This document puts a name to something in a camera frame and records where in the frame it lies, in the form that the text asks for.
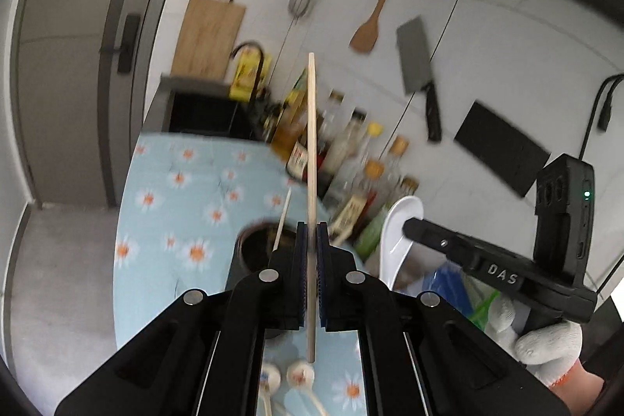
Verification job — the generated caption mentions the black faucet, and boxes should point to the black faucet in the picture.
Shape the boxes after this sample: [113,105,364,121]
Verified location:
[230,41,274,139]

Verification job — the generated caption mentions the two white spoons on table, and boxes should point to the two white spoons on table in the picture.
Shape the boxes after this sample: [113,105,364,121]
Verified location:
[287,361,337,416]

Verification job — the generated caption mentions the blue and white salt bag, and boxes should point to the blue and white salt bag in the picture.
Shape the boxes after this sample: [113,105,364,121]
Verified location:
[422,262,476,319]

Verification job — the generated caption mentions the person's right forearm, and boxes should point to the person's right forearm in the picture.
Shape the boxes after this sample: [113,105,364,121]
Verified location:
[548,358,608,404]

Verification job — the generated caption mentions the wooden cutting board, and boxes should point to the wooden cutting board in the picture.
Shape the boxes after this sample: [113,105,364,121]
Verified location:
[170,0,246,83]

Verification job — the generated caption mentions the black cable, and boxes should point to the black cable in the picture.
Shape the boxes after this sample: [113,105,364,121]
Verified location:
[579,74,624,158]

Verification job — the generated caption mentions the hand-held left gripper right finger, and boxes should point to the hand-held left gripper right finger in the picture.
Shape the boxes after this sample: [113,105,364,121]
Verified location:
[316,221,572,416]

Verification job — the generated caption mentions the person's right hand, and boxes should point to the person's right hand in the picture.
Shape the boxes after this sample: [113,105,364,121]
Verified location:
[486,292,584,388]

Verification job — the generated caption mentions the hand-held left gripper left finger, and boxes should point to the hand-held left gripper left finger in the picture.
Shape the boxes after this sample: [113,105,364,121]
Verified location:
[53,221,310,416]

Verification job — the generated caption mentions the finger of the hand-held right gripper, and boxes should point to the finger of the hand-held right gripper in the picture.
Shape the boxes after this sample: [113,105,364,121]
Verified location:
[402,216,484,274]

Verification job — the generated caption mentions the slender wooden chopstick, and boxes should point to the slender wooden chopstick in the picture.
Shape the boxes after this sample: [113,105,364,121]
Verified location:
[305,52,319,363]
[272,188,293,252]

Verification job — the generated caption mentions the grey door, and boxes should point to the grey door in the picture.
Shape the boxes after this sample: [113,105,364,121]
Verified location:
[12,0,206,208]

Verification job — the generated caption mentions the cleaver with black handle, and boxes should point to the cleaver with black handle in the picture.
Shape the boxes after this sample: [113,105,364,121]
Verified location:
[396,16,443,143]

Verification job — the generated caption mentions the row of condiment bottles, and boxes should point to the row of condiment bottles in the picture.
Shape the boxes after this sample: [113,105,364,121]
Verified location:
[263,72,421,246]

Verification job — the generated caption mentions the black cylindrical utensil holder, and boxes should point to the black cylindrical utensil holder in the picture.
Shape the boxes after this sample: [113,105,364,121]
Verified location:
[225,221,300,341]

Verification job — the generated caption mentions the black door lock handle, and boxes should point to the black door lock handle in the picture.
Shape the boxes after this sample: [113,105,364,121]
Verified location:
[100,13,142,74]

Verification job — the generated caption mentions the blue daisy print tablecloth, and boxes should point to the blue daisy print tablecloth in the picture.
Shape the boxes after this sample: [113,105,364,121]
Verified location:
[113,132,376,416]

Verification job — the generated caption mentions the white spoon green print handle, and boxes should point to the white spoon green print handle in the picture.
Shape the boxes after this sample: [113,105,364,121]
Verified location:
[378,195,424,292]

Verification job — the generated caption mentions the black wall plate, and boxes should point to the black wall plate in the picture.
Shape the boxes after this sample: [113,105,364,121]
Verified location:
[453,101,551,198]

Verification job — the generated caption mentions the dark kitchen sink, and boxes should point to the dark kitchen sink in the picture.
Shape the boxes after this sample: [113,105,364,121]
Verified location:
[161,75,259,139]

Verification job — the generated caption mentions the wooden spatula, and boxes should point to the wooden spatula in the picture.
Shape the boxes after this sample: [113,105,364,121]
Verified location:
[349,0,409,55]

